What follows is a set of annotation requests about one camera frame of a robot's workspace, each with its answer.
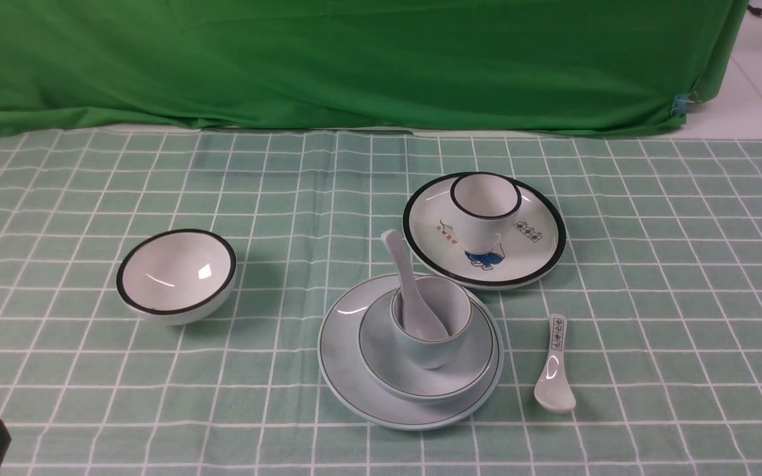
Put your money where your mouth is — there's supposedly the small patterned white spoon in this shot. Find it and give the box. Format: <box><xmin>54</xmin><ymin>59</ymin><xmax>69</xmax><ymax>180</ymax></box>
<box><xmin>533</xmin><ymin>313</ymin><xmax>575</xmax><ymax>414</ymax></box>

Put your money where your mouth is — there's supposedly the black rimmed white cup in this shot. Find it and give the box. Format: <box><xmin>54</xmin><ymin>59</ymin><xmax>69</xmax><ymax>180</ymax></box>
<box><xmin>448</xmin><ymin>172</ymin><xmax>523</xmax><ymax>255</ymax></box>

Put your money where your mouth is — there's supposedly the long white spoon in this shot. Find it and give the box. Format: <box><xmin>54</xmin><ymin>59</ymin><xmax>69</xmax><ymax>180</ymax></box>
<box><xmin>381</xmin><ymin>229</ymin><xmax>448</xmax><ymax>341</ymax></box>

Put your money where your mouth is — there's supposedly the light blue bowl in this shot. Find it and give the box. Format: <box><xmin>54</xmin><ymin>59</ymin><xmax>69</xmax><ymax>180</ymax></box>
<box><xmin>358</xmin><ymin>292</ymin><xmax>499</xmax><ymax>404</ymax></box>

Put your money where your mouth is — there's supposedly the light blue plate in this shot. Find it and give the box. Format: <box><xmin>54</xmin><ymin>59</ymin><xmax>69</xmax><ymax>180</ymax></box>
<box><xmin>317</xmin><ymin>274</ymin><xmax>505</xmax><ymax>431</ymax></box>

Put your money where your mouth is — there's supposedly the green backdrop cloth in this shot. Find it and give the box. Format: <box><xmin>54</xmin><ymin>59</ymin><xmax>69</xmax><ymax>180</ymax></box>
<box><xmin>0</xmin><ymin>1</ymin><xmax>747</xmax><ymax>138</ymax></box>

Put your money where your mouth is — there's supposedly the black rimmed white bowl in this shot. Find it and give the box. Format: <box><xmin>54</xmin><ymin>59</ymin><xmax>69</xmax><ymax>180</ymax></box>
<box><xmin>116</xmin><ymin>229</ymin><xmax>237</xmax><ymax>326</ymax></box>

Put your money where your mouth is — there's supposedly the light blue cup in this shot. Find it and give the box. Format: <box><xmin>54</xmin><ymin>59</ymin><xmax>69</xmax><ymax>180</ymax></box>
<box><xmin>390</xmin><ymin>275</ymin><xmax>474</xmax><ymax>370</ymax></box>

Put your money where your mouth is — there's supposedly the blue binder clip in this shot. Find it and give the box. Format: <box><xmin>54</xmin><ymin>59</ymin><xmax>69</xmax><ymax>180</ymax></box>
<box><xmin>669</xmin><ymin>94</ymin><xmax>691</xmax><ymax>118</ymax></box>

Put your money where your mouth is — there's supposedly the black rimmed patterned plate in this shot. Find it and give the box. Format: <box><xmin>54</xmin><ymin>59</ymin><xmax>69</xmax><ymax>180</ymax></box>
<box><xmin>402</xmin><ymin>171</ymin><xmax>568</xmax><ymax>290</ymax></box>

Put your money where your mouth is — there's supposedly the green checkered tablecloth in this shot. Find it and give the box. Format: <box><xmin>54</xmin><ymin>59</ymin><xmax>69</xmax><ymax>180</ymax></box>
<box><xmin>0</xmin><ymin>129</ymin><xmax>762</xmax><ymax>475</ymax></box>

